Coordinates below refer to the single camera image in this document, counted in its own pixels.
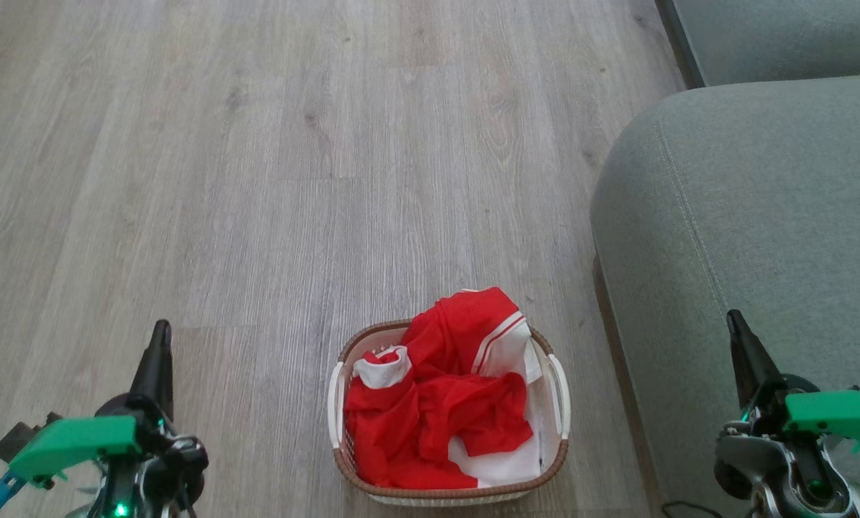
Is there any white brown-rimmed laundry basket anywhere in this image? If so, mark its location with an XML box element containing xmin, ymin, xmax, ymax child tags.
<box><xmin>327</xmin><ymin>319</ymin><xmax>571</xmax><ymax>506</ymax></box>

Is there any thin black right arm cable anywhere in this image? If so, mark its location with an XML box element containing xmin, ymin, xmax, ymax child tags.
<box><xmin>661</xmin><ymin>500</ymin><xmax>724</xmax><ymax>518</ymax></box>

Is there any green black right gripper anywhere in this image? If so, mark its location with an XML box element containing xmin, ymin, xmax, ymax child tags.
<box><xmin>715</xmin><ymin>309</ymin><xmax>860</xmax><ymax>518</ymax></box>

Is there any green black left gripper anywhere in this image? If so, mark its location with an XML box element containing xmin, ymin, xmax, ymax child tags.
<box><xmin>9</xmin><ymin>319</ymin><xmax>209</xmax><ymax>518</ymax></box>

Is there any grey-green fabric sofa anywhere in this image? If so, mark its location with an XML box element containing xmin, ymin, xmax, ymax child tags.
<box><xmin>592</xmin><ymin>0</ymin><xmax>860</xmax><ymax>518</ymax></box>

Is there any red jersey with striped sleeve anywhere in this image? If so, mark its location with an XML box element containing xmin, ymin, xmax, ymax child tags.
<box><xmin>401</xmin><ymin>286</ymin><xmax>546</xmax><ymax>489</ymax></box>

